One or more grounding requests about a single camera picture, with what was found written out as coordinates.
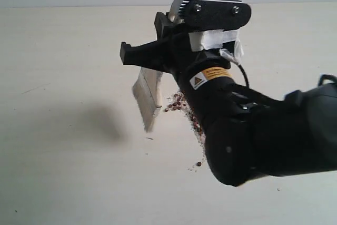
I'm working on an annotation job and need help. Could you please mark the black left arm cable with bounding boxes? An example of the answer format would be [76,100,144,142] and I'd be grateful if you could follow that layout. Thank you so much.
[231,61,251,89]

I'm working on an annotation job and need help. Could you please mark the white wooden paint brush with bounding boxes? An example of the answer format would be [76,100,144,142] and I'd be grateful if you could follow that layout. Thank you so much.
[132,67,163,133]

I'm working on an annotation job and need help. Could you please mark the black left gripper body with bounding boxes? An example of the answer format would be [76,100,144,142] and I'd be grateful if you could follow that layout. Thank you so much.
[120,12,232,82]

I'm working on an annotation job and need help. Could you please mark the scattered rice grain pile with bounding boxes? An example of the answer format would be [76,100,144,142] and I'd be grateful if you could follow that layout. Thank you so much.
[165,90,209,173]

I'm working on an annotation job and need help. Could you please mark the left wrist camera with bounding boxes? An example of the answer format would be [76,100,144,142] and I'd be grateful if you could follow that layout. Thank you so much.
[167,0,252,31]

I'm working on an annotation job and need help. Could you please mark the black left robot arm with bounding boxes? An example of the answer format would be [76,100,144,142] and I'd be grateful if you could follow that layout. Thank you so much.
[120,12,336,187]

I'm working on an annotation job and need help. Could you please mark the scattered brown pellets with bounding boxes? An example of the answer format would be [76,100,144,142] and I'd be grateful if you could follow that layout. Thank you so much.
[164,90,206,167]

